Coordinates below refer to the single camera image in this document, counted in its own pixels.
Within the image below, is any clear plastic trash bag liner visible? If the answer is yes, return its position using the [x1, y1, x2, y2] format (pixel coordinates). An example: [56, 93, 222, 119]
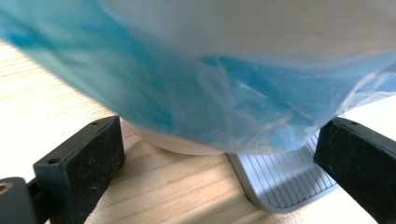
[0, 0, 396, 155]

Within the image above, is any grey pedal trash can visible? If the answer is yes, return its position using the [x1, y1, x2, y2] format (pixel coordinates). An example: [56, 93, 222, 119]
[0, 0, 396, 215]

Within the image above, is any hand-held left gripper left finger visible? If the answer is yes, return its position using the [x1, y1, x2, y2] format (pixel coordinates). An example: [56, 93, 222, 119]
[33, 115, 126, 224]

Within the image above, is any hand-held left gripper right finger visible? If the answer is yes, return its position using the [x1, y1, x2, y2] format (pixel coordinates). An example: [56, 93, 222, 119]
[313, 116, 396, 224]

